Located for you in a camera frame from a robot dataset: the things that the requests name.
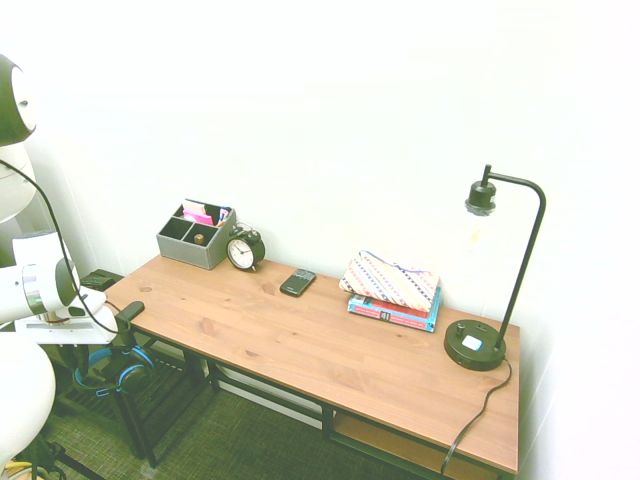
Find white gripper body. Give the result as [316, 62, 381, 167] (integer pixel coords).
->
[13, 318, 113, 347]

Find black and blue headphones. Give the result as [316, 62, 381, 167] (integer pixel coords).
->
[72, 343, 156, 399]

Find black headphone hanger clamp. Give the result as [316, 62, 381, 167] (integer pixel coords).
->
[114, 300, 147, 351]

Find black box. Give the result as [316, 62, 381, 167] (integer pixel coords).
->
[79, 268, 124, 294]

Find wooden desk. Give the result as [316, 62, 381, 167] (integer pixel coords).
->
[107, 319, 517, 480]

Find dark slatted lower shelf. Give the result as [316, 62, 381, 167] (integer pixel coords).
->
[53, 347, 207, 454]

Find black tripod legs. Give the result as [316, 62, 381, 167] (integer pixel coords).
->
[27, 438, 104, 480]

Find grey fabric desk organizer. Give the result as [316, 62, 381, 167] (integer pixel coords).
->
[156, 198, 237, 272]

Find pink sticky notes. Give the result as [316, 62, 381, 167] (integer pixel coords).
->
[181, 208, 214, 227]

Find black twin-bell alarm clock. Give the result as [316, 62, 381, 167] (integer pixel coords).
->
[225, 221, 267, 273]

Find black smartphone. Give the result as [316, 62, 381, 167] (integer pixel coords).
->
[278, 268, 316, 298]

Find blue and red book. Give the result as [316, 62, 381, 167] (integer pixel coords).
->
[346, 286, 444, 333]

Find striped fabric pouch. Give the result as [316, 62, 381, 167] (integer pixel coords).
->
[338, 249, 442, 313]

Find light wooden shelf board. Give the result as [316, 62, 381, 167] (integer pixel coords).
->
[331, 413, 501, 480]

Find black desk lamp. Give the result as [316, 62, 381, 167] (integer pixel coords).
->
[443, 163, 548, 373]

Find clear glass light bulb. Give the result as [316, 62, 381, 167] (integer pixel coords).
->
[464, 205, 495, 252]

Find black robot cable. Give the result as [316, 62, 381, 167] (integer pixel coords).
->
[0, 158, 120, 335]

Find black lamp power cable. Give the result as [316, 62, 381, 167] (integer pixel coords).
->
[439, 356, 514, 477]

